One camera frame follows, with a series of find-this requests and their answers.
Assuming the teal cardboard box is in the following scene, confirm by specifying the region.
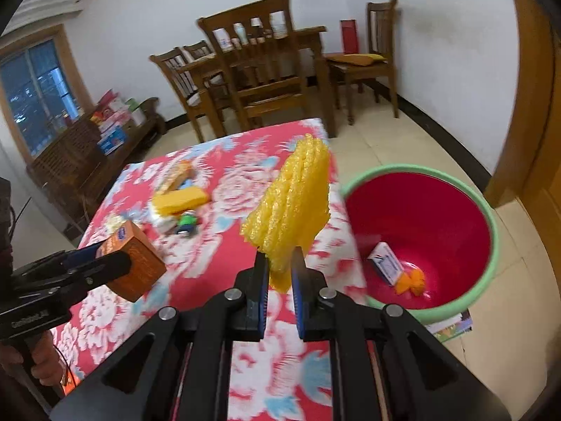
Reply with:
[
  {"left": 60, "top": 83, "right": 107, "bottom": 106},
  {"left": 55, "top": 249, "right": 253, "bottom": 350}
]
[{"left": 368, "top": 241, "right": 404, "bottom": 286}]

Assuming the orange cardboard box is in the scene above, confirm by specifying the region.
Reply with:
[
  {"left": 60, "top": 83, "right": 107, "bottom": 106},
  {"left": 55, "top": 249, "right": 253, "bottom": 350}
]
[{"left": 96, "top": 221, "right": 167, "bottom": 302}]

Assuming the yellow foam net sleeve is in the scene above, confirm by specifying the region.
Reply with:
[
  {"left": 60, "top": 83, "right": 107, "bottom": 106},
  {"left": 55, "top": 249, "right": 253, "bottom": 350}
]
[{"left": 241, "top": 134, "right": 330, "bottom": 293}]

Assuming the orange snack wrapper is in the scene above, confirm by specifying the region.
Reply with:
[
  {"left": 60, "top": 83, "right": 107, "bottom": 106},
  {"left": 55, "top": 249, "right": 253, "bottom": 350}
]
[{"left": 154, "top": 160, "right": 194, "bottom": 195}]

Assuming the left hand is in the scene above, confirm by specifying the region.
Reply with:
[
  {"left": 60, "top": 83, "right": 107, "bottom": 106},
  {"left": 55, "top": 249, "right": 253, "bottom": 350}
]
[{"left": 0, "top": 331, "right": 64, "bottom": 387}]

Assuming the small green toy bottle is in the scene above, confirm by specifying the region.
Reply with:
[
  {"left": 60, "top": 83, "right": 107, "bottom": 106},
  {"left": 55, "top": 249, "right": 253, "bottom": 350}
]
[{"left": 175, "top": 211, "right": 199, "bottom": 236}]

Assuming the wooden bench sofa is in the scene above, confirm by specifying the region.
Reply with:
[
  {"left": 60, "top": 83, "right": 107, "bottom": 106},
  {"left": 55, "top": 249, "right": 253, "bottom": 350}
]
[{"left": 27, "top": 97, "right": 167, "bottom": 232}]

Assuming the magazine under bin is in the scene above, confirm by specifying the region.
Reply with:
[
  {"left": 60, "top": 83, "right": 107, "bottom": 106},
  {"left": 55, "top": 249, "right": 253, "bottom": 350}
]
[{"left": 426, "top": 310, "right": 473, "bottom": 343}]

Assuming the red bin with green rim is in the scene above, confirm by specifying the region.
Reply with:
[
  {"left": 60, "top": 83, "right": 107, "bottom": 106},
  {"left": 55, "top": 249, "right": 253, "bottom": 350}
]
[{"left": 342, "top": 163, "right": 499, "bottom": 324}]

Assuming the white crumpled plastic wrapper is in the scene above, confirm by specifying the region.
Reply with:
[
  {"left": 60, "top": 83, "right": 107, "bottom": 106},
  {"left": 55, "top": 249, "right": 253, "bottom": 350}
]
[{"left": 148, "top": 202, "right": 178, "bottom": 234}]

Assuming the red floral tablecloth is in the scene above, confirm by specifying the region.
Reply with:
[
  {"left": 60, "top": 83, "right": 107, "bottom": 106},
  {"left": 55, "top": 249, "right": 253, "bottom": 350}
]
[{"left": 50, "top": 118, "right": 369, "bottom": 421}]

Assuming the stack of gift boxes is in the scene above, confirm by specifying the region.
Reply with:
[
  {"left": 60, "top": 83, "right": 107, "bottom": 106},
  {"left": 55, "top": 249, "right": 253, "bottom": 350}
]
[{"left": 89, "top": 89, "right": 147, "bottom": 155}]

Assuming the window with blue glass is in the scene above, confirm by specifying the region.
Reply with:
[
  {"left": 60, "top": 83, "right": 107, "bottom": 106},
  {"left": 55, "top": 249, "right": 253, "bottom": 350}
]
[{"left": 1, "top": 24, "right": 93, "bottom": 165}]

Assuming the near wooden dining chair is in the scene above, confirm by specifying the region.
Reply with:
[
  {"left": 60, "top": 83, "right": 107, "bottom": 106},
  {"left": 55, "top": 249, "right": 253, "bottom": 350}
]
[{"left": 197, "top": 0, "right": 310, "bottom": 130}]

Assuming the wooden dining chair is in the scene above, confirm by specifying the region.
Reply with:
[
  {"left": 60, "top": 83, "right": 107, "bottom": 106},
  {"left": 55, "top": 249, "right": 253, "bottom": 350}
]
[
  {"left": 197, "top": 0, "right": 310, "bottom": 130},
  {"left": 148, "top": 47, "right": 230, "bottom": 142}
]

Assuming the right wooden chair with cushion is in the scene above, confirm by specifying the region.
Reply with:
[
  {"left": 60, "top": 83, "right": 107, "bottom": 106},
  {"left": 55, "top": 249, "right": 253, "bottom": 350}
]
[{"left": 325, "top": 0, "right": 399, "bottom": 126}]

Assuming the left wooden dining chair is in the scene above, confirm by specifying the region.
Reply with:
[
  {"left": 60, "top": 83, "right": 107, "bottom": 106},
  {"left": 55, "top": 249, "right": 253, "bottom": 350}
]
[{"left": 148, "top": 47, "right": 230, "bottom": 142}]

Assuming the wooden dining table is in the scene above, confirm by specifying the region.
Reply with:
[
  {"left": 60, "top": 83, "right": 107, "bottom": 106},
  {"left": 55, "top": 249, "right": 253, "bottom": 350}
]
[{"left": 180, "top": 23, "right": 337, "bottom": 138}]

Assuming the red gift bag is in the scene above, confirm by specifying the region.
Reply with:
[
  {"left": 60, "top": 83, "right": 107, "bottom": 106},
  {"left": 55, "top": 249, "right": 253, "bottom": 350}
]
[{"left": 340, "top": 19, "right": 359, "bottom": 54}]

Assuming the wooden door frame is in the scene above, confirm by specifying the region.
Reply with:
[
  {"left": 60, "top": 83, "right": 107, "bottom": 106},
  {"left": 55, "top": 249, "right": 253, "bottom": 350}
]
[{"left": 485, "top": 0, "right": 560, "bottom": 246}]

